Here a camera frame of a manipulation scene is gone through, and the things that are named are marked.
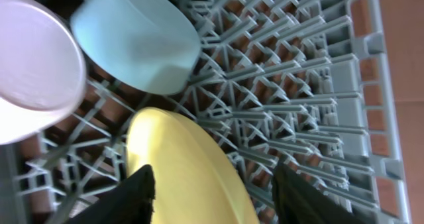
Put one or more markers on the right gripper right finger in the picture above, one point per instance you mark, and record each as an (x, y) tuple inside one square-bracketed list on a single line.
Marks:
[(298, 202)]

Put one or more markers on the light blue bowl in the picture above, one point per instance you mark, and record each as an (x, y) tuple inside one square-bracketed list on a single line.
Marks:
[(149, 45)]

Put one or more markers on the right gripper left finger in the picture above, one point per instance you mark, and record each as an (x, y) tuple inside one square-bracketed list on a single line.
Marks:
[(131, 202)]

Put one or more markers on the yellow plastic plate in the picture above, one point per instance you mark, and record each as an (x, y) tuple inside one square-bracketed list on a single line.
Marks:
[(194, 180)]

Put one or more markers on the pink white bowl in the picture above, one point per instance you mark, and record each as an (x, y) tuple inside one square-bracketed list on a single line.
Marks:
[(43, 71)]

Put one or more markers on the grey plastic dishwasher rack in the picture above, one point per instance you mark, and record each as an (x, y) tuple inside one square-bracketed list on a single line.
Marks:
[(304, 82)]

